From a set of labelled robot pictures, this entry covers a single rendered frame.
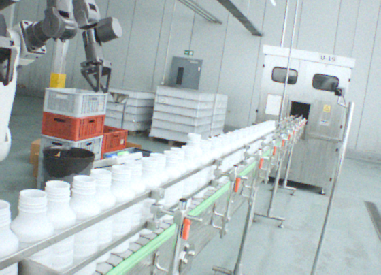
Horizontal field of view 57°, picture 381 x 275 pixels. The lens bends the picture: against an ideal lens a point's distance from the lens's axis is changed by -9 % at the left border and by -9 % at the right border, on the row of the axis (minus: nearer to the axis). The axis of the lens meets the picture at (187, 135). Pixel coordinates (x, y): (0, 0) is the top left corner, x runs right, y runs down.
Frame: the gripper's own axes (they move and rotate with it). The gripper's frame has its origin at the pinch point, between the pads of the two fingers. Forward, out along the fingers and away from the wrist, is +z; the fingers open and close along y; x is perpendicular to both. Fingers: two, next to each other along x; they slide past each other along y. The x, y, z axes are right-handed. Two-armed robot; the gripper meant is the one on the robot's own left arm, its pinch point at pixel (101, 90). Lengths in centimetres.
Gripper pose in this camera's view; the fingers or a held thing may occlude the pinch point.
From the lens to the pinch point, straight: 120.5
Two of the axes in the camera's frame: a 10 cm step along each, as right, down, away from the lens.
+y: 2.3, -0.4, 9.7
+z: 2.2, 9.8, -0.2
